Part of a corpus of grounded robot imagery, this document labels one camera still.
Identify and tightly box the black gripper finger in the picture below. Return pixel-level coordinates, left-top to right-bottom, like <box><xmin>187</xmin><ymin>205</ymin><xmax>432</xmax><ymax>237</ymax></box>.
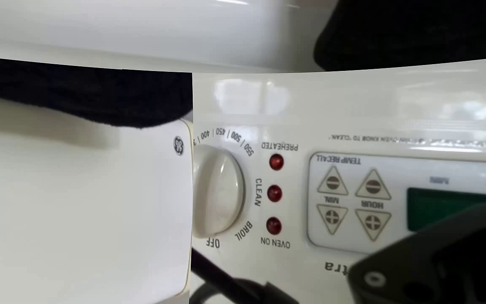
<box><xmin>348</xmin><ymin>203</ymin><xmax>486</xmax><ymax>304</ymax></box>

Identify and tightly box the green digital display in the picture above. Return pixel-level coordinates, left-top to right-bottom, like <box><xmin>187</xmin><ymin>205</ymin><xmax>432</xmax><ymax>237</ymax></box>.
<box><xmin>405</xmin><ymin>186</ymin><xmax>486</xmax><ymax>233</ymax></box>

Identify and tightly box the triangular beige panel button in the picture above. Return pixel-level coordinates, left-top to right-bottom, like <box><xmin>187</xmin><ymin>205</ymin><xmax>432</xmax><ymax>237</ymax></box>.
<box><xmin>314</xmin><ymin>203</ymin><xmax>351</xmax><ymax>237</ymax></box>
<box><xmin>316</xmin><ymin>164</ymin><xmax>351</xmax><ymax>198</ymax></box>
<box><xmin>353</xmin><ymin>208</ymin><xmax>393</xmax><ymax>243</ymax></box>
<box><xmin>355</xmin><ymin>167</ymin><xmax>393</xmax><ymax>203</ymax></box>

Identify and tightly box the grey button control panel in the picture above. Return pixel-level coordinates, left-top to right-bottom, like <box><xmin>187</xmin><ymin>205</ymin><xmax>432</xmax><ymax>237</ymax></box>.
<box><xmin>307</xmin><ymin>150</ymin><xmax>486</xmax><ymax>255</ymax></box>

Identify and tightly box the white oven control panel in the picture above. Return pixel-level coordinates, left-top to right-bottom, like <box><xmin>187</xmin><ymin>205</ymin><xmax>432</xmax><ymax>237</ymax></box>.
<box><xmin>0</xmin><ymin>0</ymin><xmax>486</xmax><ymax>304</ymax></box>

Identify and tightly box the red indicator light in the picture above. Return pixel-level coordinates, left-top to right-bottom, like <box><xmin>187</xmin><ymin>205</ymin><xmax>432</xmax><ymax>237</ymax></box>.
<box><xmin>265</xmin><ymin>184</ymin><xmax>285</xmax><ymax>205</ymax></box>
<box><xmin>265</xmin><ymin>216</ymin><xmax>284</xmax><ymax>237</ymax></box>
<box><xmin>267</xmin><ymin>152</ymin><xmax>287</xmax><ymax>172</ymax></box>

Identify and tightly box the black cloth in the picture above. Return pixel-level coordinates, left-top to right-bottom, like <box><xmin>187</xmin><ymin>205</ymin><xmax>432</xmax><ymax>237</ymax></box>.
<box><xmin>0</xmin><ymin>0</ymin><xmax>486</xmax><ymax>129</ymax></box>

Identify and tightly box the white oven temperature knob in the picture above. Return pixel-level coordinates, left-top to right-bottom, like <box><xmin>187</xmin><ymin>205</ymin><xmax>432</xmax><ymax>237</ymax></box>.
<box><xmin>191</xmin><ymin>147</ymin><xmax>247</xmax><ymax>238</ymax></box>

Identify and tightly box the black cable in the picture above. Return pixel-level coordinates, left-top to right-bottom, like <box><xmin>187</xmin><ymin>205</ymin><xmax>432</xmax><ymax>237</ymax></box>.
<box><xmin>189</xmin><ymin>247</ymin><xmax>299</xmax><ymax>304</ymax></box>

